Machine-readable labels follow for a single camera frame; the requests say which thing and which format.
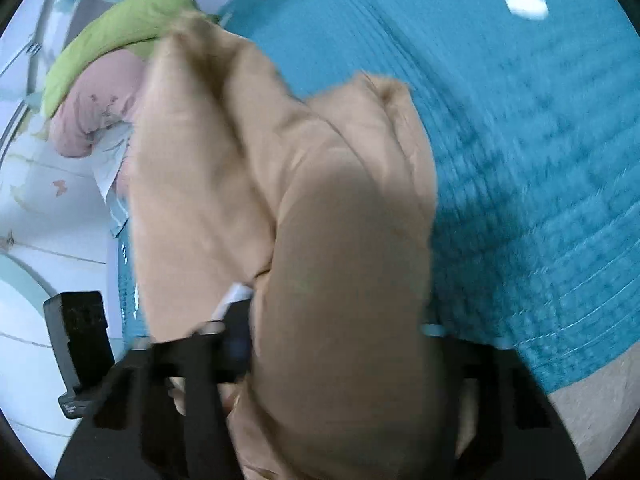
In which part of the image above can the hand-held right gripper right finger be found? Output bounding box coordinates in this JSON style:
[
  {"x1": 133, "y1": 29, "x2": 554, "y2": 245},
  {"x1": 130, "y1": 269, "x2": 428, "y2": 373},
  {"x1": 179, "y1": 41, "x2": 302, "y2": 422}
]
[{"x1": 425, "y1": 327, "x2": 586, "y2": 480}]

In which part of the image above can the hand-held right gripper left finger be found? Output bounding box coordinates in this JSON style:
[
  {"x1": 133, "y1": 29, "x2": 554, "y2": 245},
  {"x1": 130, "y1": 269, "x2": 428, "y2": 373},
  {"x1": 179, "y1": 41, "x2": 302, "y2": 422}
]
[{"x1": 55, "y1": 322, "x2": 251, "y2": 480}]

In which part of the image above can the tan padded jacket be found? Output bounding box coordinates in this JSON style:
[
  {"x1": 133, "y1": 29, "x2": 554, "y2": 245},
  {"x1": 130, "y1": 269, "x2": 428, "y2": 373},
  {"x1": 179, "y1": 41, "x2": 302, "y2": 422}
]
[{"x1": 122, "y1": 9, "x2": 481, "y2": 480}]

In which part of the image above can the white pillow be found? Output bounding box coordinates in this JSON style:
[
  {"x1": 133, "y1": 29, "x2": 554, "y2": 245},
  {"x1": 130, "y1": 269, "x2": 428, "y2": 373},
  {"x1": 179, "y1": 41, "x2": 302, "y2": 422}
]
[{"x1": 92, "y1": 122, "x2": 138, "y2": 201}]

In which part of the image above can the teal quilted bed mat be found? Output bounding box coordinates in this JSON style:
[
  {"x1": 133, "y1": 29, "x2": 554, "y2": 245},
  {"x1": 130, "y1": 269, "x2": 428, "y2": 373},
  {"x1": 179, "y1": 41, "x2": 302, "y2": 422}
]
[{"x1": 112, "y1": 0, "x2": 640, "y2": 396}]

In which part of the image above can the pink quilt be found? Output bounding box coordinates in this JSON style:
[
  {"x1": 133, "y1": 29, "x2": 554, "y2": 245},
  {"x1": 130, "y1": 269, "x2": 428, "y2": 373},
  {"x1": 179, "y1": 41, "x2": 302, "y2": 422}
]
[{"x1": 49, "y1": 52, "x2": 151, "y2": 158}]

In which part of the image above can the green quilt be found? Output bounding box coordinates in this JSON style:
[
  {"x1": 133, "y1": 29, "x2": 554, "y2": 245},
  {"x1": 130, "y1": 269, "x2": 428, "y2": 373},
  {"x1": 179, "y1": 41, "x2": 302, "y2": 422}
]
[{"x1": 42, "y1": 0, "x2": 221, "y2": 117}]

